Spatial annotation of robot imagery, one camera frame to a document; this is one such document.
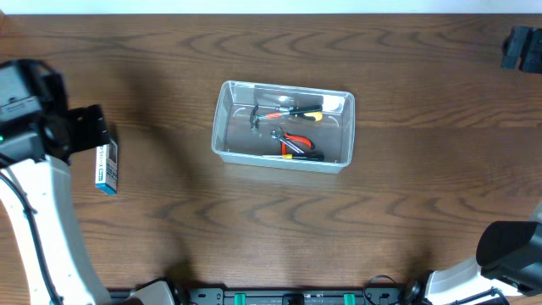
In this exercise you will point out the yellow black stubby screwdriver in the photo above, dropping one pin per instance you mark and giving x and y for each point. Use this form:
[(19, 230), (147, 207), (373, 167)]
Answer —
[(310, 114)]

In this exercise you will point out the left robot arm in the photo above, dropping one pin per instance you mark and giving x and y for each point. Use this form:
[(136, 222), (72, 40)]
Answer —
[(39, 132)]

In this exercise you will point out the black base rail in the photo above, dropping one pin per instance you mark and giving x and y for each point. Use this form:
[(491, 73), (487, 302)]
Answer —
[(378, 295)]

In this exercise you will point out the clear plastic container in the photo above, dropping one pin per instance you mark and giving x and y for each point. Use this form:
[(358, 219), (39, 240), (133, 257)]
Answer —
[(333, 135)]

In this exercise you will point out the blue white small box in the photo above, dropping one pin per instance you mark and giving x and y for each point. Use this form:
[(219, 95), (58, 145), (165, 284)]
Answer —
[(106, 170)]

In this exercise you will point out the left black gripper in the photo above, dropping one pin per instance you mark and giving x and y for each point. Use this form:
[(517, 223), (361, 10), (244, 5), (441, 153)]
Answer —
[(89, 127)]

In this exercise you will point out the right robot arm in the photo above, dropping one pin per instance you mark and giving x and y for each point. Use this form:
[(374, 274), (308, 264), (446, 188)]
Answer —
[(507, 264)]

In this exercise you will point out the thin black yellow screwdriver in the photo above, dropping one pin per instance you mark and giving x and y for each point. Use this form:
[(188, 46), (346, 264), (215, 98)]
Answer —
[(312, 156)]

